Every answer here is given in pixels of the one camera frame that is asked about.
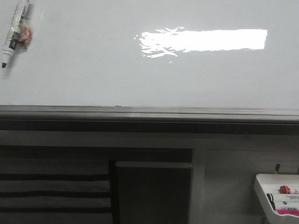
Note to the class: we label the red magnet taped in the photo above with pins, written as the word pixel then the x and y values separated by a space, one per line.
pixel 26 35

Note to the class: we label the black white whiteboard marker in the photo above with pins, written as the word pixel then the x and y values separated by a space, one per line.
pixel 14 33

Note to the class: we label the white whiteboard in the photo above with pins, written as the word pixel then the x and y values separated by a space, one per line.
pixel 158 53

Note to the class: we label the dark grey panel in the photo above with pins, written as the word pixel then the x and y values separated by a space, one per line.
pixel 154 195

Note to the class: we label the grey black striped panel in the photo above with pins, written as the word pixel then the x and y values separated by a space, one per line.
pixel 55 191

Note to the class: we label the red capped marker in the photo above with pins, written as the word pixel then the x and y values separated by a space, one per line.
pixel 289 189

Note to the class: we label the white marker tray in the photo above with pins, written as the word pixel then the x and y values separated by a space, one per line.
pixel 270 183

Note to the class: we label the black capped marker upper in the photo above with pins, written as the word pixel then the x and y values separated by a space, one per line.
pixel 283 197

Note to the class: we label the black capped marker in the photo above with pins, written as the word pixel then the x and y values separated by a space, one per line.
pixel 284 205
pixel 283 197

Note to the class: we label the black capped marker lower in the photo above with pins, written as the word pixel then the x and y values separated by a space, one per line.
pixel 284 205

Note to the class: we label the grey whiteboard frame rail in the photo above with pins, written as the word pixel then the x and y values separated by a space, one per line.
pixel 149 119

